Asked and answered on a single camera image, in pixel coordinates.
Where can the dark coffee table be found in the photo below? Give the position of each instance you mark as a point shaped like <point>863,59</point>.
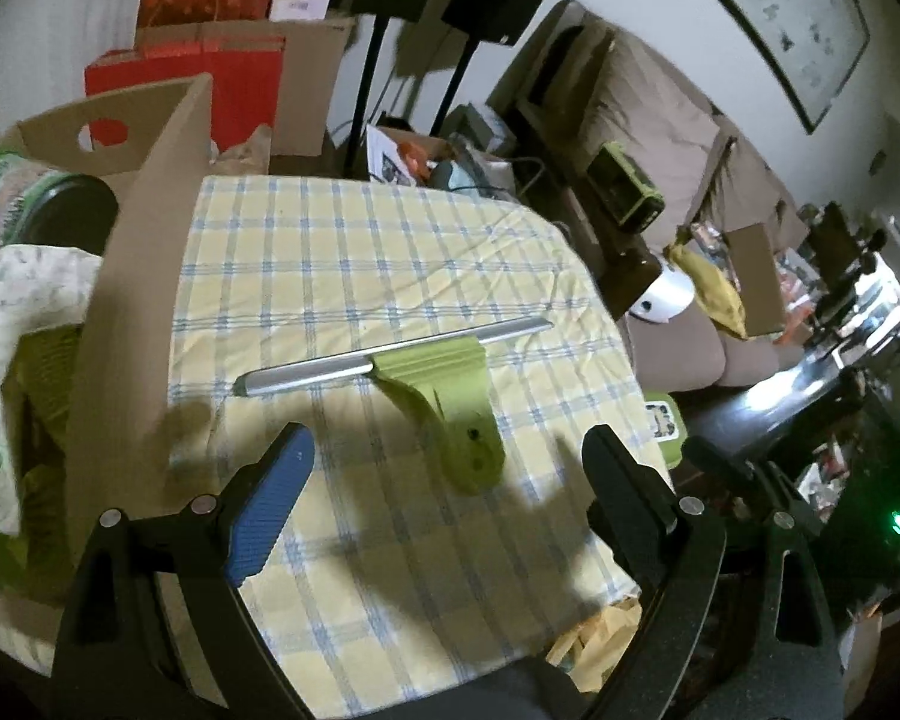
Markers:
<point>780,405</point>

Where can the yellow plastic bag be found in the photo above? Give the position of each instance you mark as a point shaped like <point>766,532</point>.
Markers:
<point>600,645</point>

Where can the black metal stand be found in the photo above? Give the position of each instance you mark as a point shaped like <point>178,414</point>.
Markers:
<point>844,270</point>

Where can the yellow cloth bag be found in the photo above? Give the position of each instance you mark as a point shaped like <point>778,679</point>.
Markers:
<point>712,292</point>

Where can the large brown cushion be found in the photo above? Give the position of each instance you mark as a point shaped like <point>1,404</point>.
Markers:
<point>667,120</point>

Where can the black speaker stand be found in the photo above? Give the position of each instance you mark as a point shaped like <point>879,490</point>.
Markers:
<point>365,97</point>
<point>450,101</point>

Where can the small open cardboard box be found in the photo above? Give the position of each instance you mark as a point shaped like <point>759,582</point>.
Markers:
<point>405,157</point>

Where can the large cardboard box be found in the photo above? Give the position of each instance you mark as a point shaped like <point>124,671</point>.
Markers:
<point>307,90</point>

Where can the framed ink painting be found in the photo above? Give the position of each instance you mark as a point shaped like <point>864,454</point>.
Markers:
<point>780,7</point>

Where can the flat cardboard piece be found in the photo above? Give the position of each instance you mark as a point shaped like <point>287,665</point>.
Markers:
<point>754,270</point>

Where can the printed cloth bag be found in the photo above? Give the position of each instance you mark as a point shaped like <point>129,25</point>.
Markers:
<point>22,292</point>

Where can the brown sofa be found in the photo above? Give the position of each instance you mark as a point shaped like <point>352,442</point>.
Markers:
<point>682,360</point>

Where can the green squeegee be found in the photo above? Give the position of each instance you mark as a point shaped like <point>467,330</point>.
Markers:
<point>450,390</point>

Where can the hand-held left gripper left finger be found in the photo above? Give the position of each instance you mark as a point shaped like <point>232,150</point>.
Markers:
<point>266,502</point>

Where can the grey box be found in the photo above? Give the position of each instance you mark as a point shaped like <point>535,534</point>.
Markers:
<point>480,131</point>

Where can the yellow checked tablecloth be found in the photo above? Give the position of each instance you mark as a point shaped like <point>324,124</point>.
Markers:
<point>345,255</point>

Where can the green snack can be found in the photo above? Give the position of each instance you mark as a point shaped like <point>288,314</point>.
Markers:
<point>15,202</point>

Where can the green lunch box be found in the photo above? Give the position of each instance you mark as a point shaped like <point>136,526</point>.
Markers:
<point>664,427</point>

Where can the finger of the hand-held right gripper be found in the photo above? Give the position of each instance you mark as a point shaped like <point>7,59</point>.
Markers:
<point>727,480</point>

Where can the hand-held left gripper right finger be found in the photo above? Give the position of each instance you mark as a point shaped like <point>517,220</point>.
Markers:
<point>630,499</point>

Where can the green portable radio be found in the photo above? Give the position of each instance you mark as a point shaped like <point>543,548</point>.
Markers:
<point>622,187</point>

